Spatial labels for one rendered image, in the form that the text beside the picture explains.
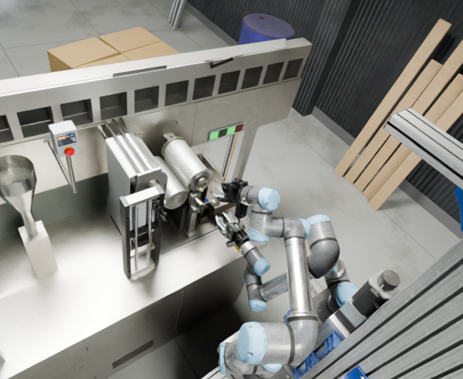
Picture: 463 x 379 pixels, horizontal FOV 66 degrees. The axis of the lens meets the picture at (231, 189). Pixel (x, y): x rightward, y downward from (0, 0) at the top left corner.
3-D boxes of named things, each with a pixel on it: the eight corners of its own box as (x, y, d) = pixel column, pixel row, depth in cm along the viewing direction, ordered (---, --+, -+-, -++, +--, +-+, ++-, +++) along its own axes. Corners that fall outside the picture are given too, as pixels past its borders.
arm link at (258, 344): (250, 375, 149) (297, 362, 103) (215, 375, 146) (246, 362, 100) (249, 344, 155) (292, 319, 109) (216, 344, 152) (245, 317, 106)
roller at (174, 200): (164, 212, 170) (166, 195, 162) (141, 177, 182) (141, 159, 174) (186, 204, 177) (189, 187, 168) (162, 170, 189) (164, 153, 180)
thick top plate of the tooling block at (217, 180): (213, 215, 193) (214, 208, 189) (177, 167, 212) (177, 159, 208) (237, 205, 201) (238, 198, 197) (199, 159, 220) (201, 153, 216)
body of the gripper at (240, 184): (234, 177, 148) (252, 179, 138) (238, 197, 150) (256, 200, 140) (219, 183, 144) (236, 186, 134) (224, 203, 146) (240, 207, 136)
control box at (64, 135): (60, 162, 114) (55, 137, 107) (52, 149, 117) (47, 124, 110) (82, 156, 118) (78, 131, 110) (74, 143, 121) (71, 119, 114)
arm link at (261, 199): (263, 213, 122) (265, 188, 122) (244, 208, 131) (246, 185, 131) (280, 213, 127) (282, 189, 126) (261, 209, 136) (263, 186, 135)
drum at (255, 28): (282, 101, 465) (307, 34, 400) (247, 111, 434) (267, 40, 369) (253, 76, 493) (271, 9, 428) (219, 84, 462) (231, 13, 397)
